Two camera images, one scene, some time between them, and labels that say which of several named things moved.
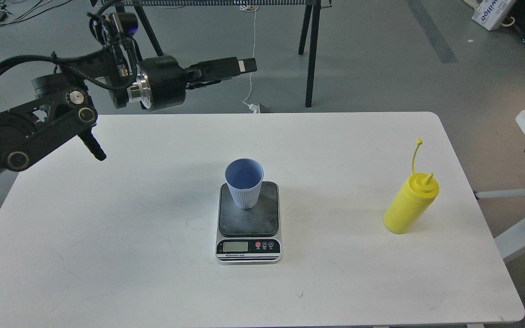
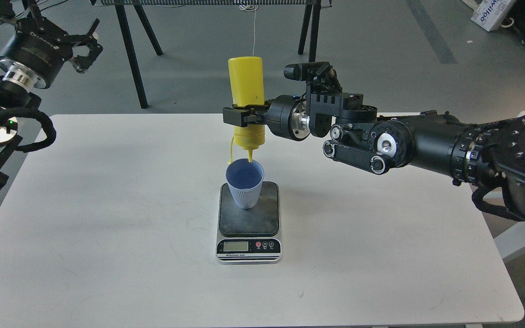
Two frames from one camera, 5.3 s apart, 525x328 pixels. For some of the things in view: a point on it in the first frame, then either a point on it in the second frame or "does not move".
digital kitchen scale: (246, 236) does not move
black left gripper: (162, 82) to (38, 49)
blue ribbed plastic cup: (244, 176) does not move
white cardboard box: (489, 13) does not move
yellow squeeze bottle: (413, 202) to (247, 86)
